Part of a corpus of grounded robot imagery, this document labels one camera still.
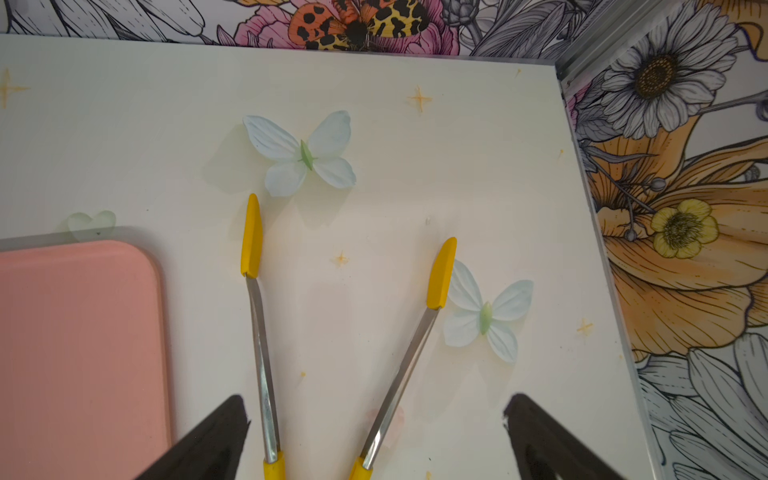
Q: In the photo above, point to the yellow steel tongs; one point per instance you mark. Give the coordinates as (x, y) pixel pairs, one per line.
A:
(274, 464)

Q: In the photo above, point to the pink plastic tray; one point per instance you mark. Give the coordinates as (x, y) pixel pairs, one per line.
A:
(84, 383)

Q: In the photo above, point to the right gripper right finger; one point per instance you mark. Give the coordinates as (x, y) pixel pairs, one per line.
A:
(544, 449)

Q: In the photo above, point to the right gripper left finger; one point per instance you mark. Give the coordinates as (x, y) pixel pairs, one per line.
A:
(210, 451)

